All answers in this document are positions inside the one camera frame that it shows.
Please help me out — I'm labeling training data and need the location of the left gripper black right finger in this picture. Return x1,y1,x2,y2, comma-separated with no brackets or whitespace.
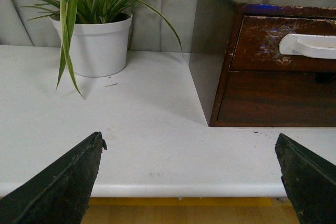
275,133,335,223

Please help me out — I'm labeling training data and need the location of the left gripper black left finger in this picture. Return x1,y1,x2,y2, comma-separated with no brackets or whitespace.
1,132,107,223

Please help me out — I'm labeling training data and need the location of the white drawer handle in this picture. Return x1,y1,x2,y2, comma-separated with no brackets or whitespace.
279,34,335,60

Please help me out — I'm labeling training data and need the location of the wooden drawer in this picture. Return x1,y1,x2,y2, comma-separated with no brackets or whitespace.
216,71,335,127
230,16,335,72

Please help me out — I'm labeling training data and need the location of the dark wooden drawer cabinet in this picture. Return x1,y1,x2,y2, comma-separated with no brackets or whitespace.
189,0,335,127

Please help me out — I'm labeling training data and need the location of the white plastic flower pot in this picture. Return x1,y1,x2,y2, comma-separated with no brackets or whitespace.
49,13,133,78

